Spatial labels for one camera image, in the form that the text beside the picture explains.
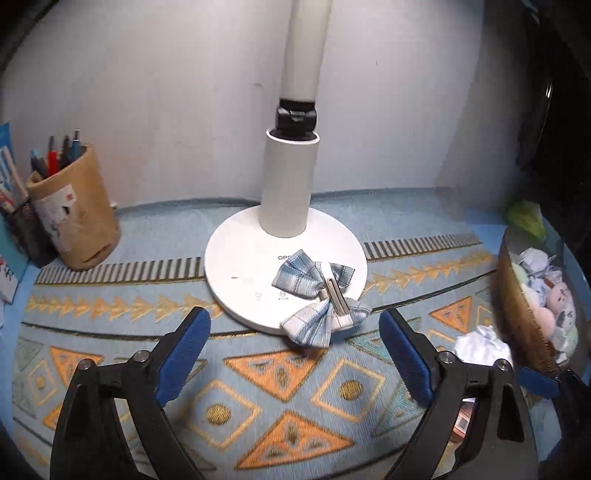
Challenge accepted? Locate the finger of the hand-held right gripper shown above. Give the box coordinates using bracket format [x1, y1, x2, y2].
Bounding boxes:
[516, 367, 585, 401]

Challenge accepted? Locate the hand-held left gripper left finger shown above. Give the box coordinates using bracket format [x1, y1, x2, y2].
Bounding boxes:
[48, 307, 212, 480]

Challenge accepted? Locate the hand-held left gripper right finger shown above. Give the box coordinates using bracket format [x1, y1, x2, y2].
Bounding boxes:
[379, 308, 540, 480]

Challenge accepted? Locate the pink round plush toy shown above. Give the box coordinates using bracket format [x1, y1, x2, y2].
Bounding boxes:
[523, 286, 556, 329]

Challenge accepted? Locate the white round plush toy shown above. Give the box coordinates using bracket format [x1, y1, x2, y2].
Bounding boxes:
[547, 281, 576, 320]

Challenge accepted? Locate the brown glass bowl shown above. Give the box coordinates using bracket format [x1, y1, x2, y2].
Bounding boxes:
[495, 225, 583, 371]

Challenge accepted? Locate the green round plush toy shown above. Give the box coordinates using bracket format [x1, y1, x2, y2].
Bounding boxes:
[514, 265, 539, 288]

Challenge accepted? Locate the blue plaid hair bow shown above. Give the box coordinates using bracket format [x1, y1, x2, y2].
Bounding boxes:
[271, 249, 373, 348]

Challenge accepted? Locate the crumpled paper ball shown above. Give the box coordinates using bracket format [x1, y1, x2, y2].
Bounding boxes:
[517, 248, 551, 278]
[551, 318, 574, 357]
[454, 325, 514, 371]

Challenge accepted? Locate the small pink box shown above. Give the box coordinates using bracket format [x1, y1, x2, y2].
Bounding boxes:
[454, 401, 477, 440]

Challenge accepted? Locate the patterned blue table mat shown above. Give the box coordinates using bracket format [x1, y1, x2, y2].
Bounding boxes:
[9, 187, 555, 480]

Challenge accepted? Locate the bright green cloth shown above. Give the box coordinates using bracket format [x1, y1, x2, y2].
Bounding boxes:
[505, 200, 548, 241]

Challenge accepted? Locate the tan pen holder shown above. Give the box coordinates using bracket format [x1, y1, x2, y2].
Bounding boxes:
[26, 145, 122, 271]

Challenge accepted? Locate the black mesh pen holder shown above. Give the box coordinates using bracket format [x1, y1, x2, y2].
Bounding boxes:
[4, 196, 59, 269]

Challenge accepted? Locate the white desk lamp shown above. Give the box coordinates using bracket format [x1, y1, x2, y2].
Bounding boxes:
[204, 0, 369, 334]

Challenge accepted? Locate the bunch of pens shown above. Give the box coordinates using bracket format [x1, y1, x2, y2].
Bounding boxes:
[30, 128, 88, 180]

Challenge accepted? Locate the row of upright books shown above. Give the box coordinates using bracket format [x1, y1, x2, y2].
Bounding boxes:
[0, 121, 29, 304]

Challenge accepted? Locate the black monitor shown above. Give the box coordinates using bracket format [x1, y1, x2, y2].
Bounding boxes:
[516, 0, 591, 219]

